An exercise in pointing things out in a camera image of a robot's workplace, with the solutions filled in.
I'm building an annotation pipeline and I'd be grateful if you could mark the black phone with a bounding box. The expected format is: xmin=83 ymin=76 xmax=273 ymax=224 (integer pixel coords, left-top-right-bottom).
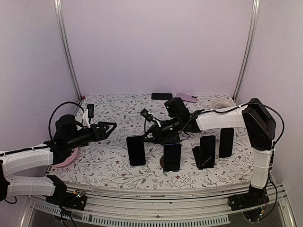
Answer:
xmin=219 ymin=128 xmax=234 ymax=158
xmin=199 ymin=135 xmax=216 ymax=169
xmin=151 ymin=93 xmax=173 ymax=100
xmin=163 ymin=143 xmax=181 ymax=172

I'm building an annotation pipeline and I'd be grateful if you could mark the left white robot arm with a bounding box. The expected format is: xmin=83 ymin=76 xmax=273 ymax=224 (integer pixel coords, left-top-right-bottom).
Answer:
xmin=0 ymin=114 xmax=117 ymax=206

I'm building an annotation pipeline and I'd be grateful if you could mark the aluminium frame post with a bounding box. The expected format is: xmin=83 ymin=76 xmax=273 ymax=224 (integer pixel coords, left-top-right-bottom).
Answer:
xmin=232 ymin=0 xmax=260 ymax=102
xmin=53 ymin=0 xmax=82 ymax=101

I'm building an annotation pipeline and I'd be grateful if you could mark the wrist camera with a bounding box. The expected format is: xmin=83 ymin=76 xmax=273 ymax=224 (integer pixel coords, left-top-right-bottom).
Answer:
xmin=82 ymin=104 xmax=94 ymax=128
xmin=140 ymin=108 xmax=161 ymax=128

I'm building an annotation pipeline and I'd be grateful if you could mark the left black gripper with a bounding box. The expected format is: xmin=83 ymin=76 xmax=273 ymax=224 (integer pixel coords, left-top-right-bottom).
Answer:
xmin=66 ymin=121 xmax=117 ymax=150

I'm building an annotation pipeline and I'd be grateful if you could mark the pink bowl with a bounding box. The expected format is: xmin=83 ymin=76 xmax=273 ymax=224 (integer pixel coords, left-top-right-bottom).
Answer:
xmin=54 ymin=148 xmax=79 ymax=167

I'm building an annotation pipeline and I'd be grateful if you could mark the black stand wooden base front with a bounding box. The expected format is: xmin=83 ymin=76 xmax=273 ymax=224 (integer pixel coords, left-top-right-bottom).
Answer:
xmin=160 ymin=156 xmax=180 ymax=173

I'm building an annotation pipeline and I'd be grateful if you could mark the black folding phone stand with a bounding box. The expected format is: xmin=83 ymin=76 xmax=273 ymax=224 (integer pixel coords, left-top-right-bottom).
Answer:
xmin=192 ymin=146 xmax=215 ymax=170

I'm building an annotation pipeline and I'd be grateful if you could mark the floral table mat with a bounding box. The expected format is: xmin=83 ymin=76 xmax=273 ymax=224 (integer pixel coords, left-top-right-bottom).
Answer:
xmin=50 ymin=94 xmax=254 ymax=190

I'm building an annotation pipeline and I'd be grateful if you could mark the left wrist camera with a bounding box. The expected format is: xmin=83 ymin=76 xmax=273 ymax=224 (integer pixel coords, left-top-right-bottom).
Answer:
xmin=82 ymin=104 xmax=94 ymax=128

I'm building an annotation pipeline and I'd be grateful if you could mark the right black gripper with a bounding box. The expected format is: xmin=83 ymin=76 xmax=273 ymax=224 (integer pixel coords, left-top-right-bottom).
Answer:
xmin=140 ymin=116 xmax=182 ymax=143

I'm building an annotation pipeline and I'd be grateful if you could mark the white patterned plate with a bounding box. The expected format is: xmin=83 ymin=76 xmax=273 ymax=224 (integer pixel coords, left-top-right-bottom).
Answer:
xmin=209 ymin=100 xmax=236 ymax=109

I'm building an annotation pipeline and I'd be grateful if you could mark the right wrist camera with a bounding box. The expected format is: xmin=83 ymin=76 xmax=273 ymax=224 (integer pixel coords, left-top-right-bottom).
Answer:
xmin=140 ymin=108 xmax=161 ymax=128

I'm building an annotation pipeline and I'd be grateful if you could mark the left aluminium frame post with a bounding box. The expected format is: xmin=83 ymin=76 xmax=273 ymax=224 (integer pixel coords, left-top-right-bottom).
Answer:
xmin=53 ymin=0 xmax=82 ymax=101

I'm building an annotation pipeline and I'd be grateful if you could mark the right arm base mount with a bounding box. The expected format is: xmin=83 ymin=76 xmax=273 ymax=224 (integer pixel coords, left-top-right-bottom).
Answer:
xmin=227 ymin=185 xmax=269 ymax=211

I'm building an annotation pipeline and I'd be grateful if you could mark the left black braided cable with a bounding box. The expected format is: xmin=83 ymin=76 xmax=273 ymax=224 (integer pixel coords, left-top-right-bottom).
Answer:
xmin=48 ymin=101 xmax=86 ymax=140

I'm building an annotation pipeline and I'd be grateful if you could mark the black phone front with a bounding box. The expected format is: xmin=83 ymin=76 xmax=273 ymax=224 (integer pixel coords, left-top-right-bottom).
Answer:
xmin=199 ymin=135 xmax=216 ymax=169

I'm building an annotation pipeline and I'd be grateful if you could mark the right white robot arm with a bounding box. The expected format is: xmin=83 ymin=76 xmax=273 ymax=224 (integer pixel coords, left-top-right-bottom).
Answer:
xmin=140 ymin=97 xmax=283 ymax=206

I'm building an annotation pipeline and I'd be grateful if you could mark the front aluminium rail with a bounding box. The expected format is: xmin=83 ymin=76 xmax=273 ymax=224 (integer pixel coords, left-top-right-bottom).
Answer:
xmin=22 ymin=184 xmax=294 ymax=227

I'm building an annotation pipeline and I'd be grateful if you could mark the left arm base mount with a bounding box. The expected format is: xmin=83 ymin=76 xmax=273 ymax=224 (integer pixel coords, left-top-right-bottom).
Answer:
xmin=45 ymin=175 xmax=87 ymax=211

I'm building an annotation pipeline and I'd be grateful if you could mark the purple phone at back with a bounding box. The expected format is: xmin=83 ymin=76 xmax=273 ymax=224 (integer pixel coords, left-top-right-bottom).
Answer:
xmin=176 ymin=93 xmax=197 ymax=103

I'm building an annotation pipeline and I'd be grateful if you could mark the right aluminium frame post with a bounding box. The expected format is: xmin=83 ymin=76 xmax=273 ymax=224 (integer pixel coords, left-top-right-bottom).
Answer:
xmin=232 ymin=0 xmax=260 ymax=102

